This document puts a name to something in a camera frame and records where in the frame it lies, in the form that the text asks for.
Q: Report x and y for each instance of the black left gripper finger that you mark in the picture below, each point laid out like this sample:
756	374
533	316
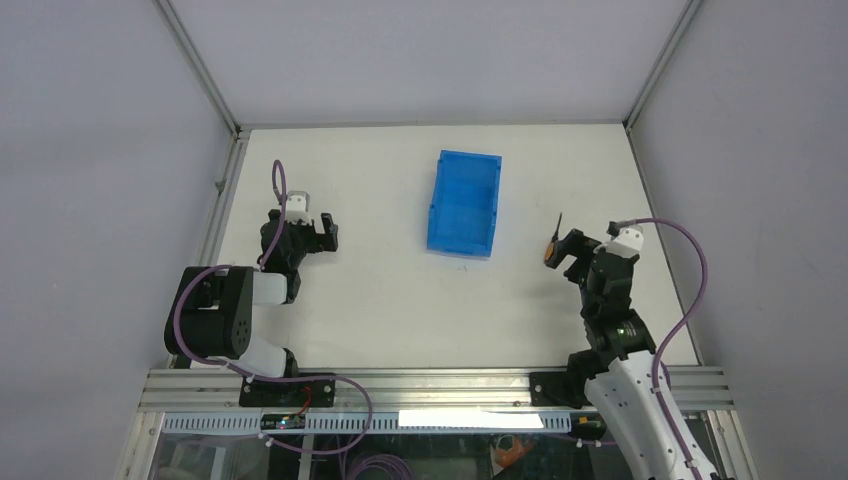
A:
329	226
330	244

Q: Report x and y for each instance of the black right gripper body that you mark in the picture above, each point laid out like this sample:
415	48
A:
579	249

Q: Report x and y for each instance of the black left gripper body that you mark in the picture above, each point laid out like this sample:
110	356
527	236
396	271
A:
315	237

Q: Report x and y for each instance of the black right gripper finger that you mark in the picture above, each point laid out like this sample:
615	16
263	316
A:
577	271
575	243

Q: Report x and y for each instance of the orange black screwdriver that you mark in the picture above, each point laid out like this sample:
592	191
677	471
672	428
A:
553	256

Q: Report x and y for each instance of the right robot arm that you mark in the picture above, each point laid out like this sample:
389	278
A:
620	375

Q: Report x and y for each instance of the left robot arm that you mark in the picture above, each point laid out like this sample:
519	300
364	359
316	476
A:
211	320

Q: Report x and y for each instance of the blue plastic bin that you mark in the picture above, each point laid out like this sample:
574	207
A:
463	210

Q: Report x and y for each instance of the orange object under table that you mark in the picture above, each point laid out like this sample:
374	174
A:
508	449

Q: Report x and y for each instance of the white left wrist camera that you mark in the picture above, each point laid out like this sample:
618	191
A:
297	208

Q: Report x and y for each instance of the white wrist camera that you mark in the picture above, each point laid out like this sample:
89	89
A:
297	208
625	241

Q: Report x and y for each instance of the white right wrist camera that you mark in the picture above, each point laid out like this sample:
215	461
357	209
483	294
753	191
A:
625	241

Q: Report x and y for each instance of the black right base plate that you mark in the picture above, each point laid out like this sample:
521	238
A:
558	389

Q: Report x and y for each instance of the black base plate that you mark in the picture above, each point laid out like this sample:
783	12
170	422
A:
319	391
558	389

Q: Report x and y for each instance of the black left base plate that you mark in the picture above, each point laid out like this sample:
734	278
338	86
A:
319	391

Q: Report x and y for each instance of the aluminium front frame rail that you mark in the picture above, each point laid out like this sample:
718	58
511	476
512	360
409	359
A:
388	390

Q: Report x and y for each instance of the white slotted cable duct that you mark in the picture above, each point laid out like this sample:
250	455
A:
401	422

